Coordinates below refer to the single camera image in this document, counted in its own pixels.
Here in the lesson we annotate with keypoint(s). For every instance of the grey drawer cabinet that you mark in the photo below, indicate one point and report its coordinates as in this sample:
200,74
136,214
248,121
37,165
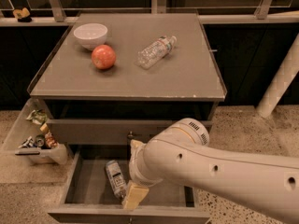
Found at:
186,83

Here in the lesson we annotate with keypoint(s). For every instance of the grey top drawer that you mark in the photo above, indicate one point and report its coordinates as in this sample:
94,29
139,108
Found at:
105,131

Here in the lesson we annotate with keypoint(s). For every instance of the orange snack packet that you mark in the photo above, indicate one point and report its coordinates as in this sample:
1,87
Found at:
50,140

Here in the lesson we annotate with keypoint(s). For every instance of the labelled water bottle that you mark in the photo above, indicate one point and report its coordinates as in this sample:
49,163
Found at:
116,179

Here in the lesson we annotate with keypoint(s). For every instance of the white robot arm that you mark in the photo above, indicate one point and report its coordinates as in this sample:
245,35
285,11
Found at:
181,154

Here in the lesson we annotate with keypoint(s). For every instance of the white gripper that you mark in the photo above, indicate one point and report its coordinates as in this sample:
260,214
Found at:
135,165

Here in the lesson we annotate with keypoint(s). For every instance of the grey open middle drawer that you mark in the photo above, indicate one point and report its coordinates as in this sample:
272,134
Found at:
89,199

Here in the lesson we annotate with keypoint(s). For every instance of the metal railing with glass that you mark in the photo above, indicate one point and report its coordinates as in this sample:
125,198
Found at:
62,12

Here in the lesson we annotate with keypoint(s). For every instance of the green crumpled wrapper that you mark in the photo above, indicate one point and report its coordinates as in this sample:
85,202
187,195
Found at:
38,117

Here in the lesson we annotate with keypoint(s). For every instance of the white bowl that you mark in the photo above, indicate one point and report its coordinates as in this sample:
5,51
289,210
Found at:
91,35

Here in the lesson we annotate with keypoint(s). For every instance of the white wrapped post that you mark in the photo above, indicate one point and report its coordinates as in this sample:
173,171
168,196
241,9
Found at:
283,78

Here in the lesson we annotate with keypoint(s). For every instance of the crushed drink can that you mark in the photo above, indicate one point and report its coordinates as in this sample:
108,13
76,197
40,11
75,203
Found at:
40,141

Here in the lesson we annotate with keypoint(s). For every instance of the yellow black object on ledge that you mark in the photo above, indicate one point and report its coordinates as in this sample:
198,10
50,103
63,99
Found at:
22,14

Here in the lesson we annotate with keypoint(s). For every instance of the clear plastic trash bin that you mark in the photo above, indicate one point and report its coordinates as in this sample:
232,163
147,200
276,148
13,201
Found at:
21,137

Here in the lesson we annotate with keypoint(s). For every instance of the clear crumpled water bottle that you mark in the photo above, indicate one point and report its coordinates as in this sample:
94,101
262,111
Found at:
153,53

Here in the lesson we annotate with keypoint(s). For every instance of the red apple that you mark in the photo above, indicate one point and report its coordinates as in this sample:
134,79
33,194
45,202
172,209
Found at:
103,57

